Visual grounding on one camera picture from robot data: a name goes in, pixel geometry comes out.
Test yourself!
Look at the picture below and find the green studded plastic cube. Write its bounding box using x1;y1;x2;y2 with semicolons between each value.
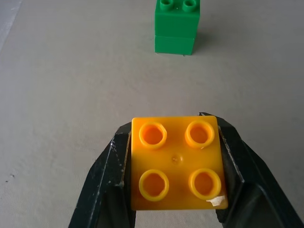
154;0;200;56

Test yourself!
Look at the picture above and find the yellow studded plastic cube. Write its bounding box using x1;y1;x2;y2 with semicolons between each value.
130;115;229;210

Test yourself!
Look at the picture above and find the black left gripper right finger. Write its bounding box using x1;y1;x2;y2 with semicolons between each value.
199;111;304;228

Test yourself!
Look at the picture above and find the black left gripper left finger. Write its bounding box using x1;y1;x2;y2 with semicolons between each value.
68;124;137;228

